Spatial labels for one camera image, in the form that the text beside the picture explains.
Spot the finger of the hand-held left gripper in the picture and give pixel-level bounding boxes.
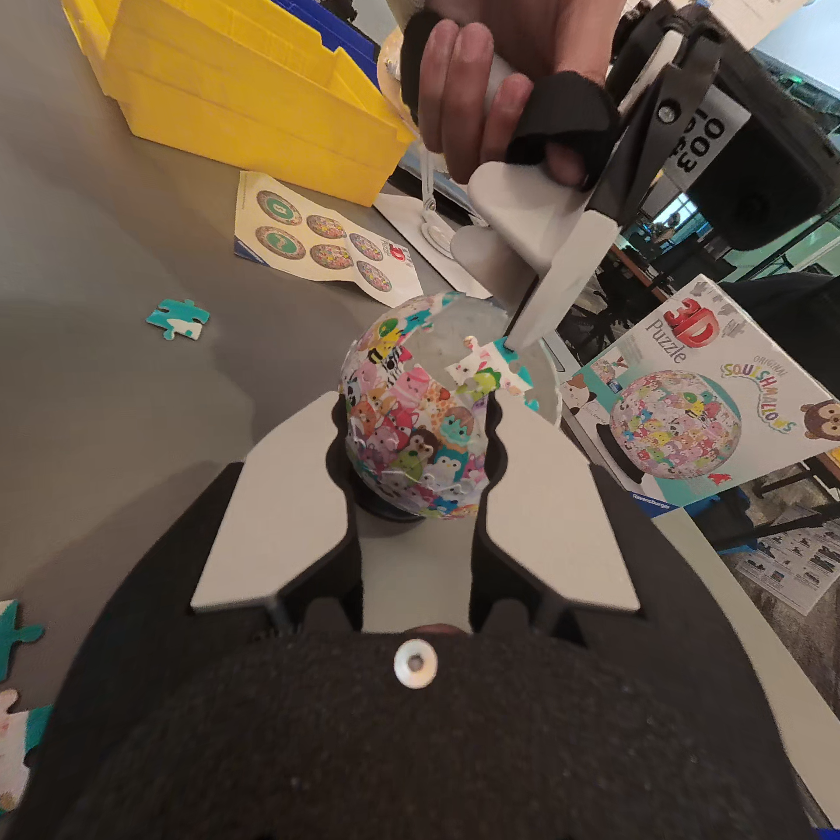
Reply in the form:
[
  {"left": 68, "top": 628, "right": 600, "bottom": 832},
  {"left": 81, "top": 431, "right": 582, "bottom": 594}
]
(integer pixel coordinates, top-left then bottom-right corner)
[{"left": 507, "top": 209, "right": 622, "bottom": 350}]

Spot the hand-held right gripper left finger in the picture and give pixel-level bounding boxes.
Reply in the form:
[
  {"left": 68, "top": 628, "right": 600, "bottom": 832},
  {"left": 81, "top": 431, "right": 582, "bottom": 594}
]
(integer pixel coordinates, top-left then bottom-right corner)
[{"left": 189, "top": 390, "right": 365, "bottom": 634}]

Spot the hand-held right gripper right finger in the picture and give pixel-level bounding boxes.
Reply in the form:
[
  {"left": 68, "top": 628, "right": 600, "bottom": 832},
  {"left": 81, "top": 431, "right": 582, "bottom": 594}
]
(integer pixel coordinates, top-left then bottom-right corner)
[{"left": 469, "top": 390, "right": 642, "bottom": 634}]

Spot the white and green puzzle piece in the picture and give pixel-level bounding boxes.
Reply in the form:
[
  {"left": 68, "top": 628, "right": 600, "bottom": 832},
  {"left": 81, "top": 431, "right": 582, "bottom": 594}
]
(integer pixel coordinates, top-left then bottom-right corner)
[{"left": 445, "top": 336, "right": 540, "bottom": 413}]

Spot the colourful puzzle ball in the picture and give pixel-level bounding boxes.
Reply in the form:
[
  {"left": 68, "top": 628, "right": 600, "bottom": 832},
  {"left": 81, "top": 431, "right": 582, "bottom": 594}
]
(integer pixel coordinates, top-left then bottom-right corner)
[{"left": 338, "top": 290, "right": 562, "bottom": 521}]

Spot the black ball stand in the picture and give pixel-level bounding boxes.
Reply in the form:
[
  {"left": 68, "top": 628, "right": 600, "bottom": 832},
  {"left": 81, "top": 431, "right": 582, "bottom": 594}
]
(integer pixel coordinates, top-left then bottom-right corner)
[{"left": 357, "top": 482, "right": 427, "bottom": 524}]

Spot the puzzle box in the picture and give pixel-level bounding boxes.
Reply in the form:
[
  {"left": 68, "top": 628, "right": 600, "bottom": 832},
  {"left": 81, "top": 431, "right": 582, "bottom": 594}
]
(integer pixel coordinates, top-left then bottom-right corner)
[{"left": 561, "top": 274, "right": 840, "bottom": 519}]

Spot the teal and white puzzle piece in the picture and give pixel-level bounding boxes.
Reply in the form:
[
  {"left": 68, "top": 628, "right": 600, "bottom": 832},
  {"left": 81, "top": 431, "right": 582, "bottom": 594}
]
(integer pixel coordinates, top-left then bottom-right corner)
[{"left": 146, "top": 298, "right": 211, "bottom": 341}]

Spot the pink and white puzzle piece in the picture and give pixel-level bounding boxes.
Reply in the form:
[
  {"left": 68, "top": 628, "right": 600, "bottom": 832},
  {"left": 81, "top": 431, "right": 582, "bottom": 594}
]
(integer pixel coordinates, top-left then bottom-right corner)
[{"left": 0, "top": 689, "right": 53, "bottom": 815}]

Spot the person's left hand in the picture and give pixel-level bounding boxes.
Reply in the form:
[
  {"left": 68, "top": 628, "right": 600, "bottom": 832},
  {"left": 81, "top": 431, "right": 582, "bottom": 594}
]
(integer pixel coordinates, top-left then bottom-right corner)
[{"left": 415, "top": 0, "right": 626, "bottom": 189}]

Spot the blue object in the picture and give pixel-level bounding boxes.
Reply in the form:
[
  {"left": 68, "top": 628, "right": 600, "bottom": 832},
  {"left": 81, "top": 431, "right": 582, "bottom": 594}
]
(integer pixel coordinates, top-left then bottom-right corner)
[{"left": 682, "top": 489, "right": 752, "bottom": 526}]

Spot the printed paper sheet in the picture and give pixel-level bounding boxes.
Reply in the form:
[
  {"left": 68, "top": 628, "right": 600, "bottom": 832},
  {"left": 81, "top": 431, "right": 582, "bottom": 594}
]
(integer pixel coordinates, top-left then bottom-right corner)
[{"left": 731, "top": 505, "right": 840, "bottom": 618}]

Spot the printed instruction sheet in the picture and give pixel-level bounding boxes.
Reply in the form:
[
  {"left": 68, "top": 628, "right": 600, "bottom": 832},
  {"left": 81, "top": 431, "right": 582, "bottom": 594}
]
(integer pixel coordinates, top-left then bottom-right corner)
[{"left": 234, "top": 171, "right": 424, "bottom": 308}]

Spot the blue plastic bin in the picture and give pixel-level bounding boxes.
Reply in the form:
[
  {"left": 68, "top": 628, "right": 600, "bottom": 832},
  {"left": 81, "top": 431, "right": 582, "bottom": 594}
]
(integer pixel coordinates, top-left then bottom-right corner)
[{"left": 272, "top": 0, "right": 383, "bottom": 86}]

